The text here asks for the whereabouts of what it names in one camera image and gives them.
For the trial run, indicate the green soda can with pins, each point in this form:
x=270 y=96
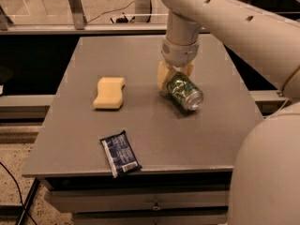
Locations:
x=185 y=92

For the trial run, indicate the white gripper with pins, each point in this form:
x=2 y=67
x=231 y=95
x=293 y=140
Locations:
x=179 y=54

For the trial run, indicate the grey drawer cabinet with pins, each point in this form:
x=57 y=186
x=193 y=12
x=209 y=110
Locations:
x=187 y=157

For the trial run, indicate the yellow sponge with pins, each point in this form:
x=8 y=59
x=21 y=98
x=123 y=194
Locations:
x=109 y=93

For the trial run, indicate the metal rail with glass barrier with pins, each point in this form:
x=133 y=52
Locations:
x=66 y=17

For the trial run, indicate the blue snack wrapper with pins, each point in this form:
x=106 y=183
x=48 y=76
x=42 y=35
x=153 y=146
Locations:
x=120 y=155

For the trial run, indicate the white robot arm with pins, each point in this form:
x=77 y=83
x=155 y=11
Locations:
x=265 y=186

